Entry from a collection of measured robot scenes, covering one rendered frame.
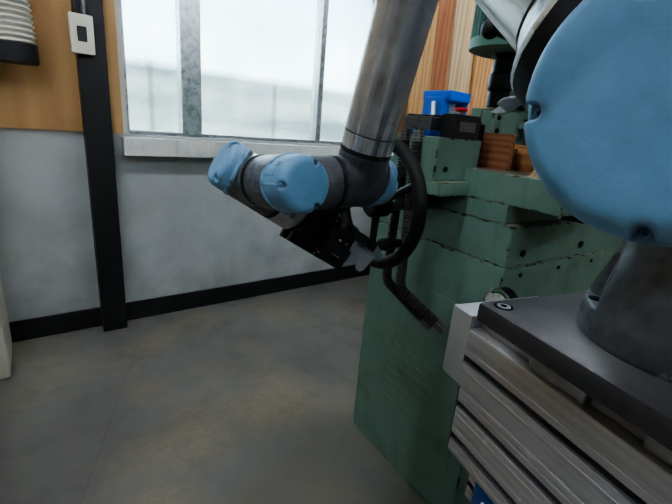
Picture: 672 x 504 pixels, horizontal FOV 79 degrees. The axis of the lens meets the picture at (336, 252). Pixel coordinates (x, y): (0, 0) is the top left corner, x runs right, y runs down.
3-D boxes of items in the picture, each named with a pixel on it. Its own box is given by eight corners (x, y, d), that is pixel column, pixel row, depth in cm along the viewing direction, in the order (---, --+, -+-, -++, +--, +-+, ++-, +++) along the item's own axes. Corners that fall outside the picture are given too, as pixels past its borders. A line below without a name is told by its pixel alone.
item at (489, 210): (382, 191, 115) (384, 176, 114) (435, 190, 126) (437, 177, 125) (504, 224, 83) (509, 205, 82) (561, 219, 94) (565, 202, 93)
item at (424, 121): (401, 133, 94) (404, 108, 93) (435, 136, 100) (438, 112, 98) (443, 137, 84) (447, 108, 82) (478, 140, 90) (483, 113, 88)
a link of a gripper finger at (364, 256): (368, 277, 80) (336, 258, 75) (383, 251, 81) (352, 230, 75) (378, 282, 78) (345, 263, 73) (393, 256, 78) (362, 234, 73)
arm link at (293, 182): (353, 153, 53) (308, 154, 62) (277, 150, 47) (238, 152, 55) (352, 213, 55) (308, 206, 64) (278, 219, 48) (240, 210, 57)
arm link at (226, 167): (218, 184, 54) (197, 182, 61) (280, 222, 61) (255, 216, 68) (245, 134, 55) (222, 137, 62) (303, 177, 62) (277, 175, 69)
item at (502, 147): (440, 160, 106) (445, 129, 103) (443, 161, 106) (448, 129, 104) (506, 171, 90) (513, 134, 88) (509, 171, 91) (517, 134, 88)
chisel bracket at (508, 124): (465, 143, 104) (471, 107, 101) (499, 145, 111) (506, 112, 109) (489, 145, 98) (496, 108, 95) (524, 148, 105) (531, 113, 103)
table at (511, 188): (336, 171, 117) (338, 150, 115) (415, 172, 133) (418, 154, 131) (530, 220, 68) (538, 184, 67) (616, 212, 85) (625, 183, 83)
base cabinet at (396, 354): (350, 421, 140) (372, 220, 120) (463, 378, 171) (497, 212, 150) (448, 529, 105) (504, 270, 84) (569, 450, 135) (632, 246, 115)
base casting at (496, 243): (373, 220, 120) (377, 189, 117) (497, 212, 150) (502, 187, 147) (506, 270, 84) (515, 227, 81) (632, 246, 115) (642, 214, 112)
